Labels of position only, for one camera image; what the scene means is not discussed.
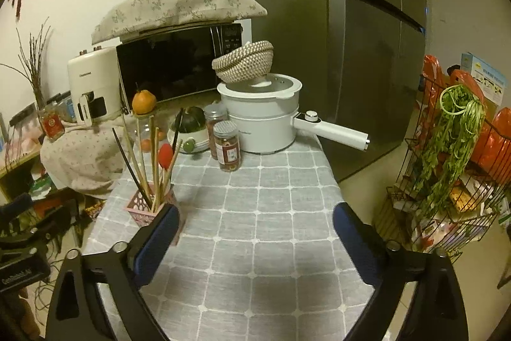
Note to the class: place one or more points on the red powder spice jar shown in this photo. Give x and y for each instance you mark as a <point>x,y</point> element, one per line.
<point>213,117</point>

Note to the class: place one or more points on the red plastic spoon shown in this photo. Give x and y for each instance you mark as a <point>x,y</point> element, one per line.
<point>165,156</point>

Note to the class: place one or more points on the grey refrigerator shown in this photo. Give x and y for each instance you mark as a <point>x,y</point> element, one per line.
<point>339,45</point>

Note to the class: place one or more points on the blue printed carton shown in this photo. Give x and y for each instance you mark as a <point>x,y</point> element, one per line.
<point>485,77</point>

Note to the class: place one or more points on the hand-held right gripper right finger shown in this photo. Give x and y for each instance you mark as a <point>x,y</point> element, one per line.
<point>355,243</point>

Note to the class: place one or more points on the stack of white bowls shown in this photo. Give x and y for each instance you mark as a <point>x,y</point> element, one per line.
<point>199,143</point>

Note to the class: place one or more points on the labelled chili spice jar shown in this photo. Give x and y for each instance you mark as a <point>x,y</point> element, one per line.
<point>228,149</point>

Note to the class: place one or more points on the large orange fruit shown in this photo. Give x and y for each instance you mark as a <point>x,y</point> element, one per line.
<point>143,101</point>

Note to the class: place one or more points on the small orange fruit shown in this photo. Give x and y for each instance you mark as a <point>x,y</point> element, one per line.
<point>145,145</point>

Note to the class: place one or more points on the pink plastic basket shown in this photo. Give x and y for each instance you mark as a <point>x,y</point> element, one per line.
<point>137,207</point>

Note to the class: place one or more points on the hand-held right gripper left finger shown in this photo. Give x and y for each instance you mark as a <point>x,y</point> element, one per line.
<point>159,239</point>

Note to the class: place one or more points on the yellow patterned cardboard box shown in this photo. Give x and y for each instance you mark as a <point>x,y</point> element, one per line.
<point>94,211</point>

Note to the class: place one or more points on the dark green squash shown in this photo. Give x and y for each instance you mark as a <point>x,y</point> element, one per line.
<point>193,121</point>

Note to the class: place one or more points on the black chopstick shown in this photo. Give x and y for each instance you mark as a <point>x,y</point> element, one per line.
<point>127,165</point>
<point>178,129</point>

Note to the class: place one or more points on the clear glass jar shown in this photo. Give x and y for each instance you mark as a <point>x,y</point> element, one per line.
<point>143,129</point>

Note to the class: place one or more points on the red label glass jar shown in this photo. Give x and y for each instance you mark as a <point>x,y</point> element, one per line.
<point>51,125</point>

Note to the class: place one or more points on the white electric cooking pot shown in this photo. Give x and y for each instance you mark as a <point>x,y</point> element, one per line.
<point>263,117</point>

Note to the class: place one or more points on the black microwave oven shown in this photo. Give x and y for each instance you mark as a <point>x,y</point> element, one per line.
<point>171,61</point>

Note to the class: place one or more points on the floral beige cloth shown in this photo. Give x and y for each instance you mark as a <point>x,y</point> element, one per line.
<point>80,161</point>

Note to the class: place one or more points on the floral microwave cover cloth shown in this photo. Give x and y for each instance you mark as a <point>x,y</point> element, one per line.
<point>175,11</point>

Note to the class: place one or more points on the white air fryer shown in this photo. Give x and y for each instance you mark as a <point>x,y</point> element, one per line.
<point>92,81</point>

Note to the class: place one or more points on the bundle of wooden chopsticks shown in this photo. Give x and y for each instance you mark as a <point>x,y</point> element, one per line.
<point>153,165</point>

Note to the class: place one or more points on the wooden side shelf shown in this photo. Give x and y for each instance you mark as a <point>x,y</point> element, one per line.
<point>16,173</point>

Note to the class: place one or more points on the small green fruit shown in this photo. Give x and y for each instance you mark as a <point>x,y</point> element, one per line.
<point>188,145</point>

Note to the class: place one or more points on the green leafy vegetable bunch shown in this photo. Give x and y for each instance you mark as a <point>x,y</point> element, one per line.
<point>451,137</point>

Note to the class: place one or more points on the dry bare branches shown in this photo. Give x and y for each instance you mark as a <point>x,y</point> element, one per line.
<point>34,61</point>

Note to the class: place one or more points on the orange plastic bag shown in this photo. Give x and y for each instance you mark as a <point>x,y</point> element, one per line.
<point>433,81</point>
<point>493,141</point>
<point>465,79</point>

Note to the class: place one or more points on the woven straw basket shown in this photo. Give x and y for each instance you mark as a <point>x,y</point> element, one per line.
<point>243,63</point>

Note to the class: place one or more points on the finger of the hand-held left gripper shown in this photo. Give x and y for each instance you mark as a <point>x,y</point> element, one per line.
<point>16,206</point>
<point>52,225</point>

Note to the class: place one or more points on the grey checked tablecloth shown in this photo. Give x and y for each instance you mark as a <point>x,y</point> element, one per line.
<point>259,225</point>

